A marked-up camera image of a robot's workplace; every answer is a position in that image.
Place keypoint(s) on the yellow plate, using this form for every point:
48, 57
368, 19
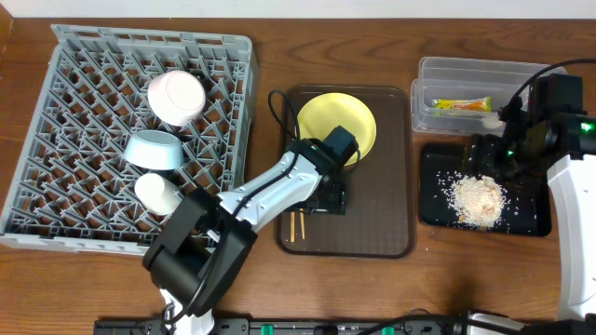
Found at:
320, 115

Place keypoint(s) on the pink bowl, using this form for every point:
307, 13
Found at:
176, 97

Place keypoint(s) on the black food waste tray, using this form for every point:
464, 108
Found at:
526, 210

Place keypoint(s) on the green orange snack wrapper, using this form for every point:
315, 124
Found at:
476, 105

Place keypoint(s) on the brown serving tray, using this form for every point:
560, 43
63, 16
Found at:
380, 217

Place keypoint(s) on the spilled rice pile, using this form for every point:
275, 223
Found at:
477, 202

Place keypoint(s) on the clear plastic waste bin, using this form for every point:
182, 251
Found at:
465, 80

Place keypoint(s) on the white cup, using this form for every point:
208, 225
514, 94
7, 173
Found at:
157, 194

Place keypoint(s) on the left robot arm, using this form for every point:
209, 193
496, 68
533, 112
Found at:
199, 254

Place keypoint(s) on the light blue bowl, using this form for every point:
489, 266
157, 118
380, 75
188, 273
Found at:
154, 149

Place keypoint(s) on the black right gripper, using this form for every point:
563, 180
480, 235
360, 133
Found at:
480, 154

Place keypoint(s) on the wooden chopstick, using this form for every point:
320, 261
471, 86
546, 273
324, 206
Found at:
302, 224
292, 227

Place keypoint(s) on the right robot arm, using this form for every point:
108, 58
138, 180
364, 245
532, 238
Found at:
551, 139

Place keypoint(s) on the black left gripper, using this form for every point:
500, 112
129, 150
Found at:
338, 203

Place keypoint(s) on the grey dishwasher rack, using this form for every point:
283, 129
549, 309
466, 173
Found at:
72, 190

